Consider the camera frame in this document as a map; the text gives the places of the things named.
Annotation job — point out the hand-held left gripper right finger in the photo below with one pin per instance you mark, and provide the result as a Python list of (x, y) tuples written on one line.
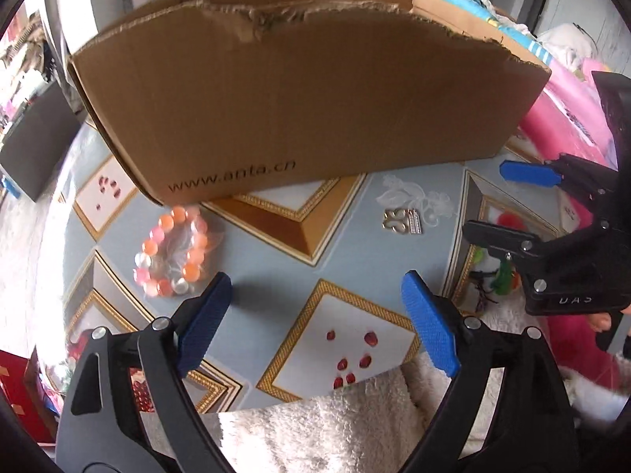
[(431, 325)]

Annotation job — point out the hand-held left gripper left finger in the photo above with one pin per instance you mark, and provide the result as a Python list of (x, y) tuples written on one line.
[(204, 320)]

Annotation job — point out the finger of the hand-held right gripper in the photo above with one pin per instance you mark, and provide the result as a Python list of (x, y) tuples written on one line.
[(498, 236), (530, 172)]

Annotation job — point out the brown cardboard box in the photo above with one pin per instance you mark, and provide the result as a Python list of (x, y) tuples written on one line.
[(296, 108)]

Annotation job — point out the person's right hand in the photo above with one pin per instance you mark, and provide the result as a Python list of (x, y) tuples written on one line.
[(601, 324)]

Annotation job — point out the pink floral blanket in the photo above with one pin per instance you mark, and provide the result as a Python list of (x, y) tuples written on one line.
[(557, 123)]

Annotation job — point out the fruit print tablecloth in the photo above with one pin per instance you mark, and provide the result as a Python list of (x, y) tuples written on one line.
[(345, 256)]

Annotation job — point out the white plush bedding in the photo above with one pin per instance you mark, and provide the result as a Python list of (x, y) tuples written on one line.
[(567, 44)]

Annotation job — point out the white fleece garment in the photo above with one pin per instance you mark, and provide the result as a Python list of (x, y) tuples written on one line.
[(320, 428)]

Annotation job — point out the red gift bag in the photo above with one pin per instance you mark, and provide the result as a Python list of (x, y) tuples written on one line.
[(15, 394)]

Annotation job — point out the blue plastic box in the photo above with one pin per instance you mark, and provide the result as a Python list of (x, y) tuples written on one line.
[(9, 185)]

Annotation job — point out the grey cabinet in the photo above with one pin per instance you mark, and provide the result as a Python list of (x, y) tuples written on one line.
[(34, 148)]

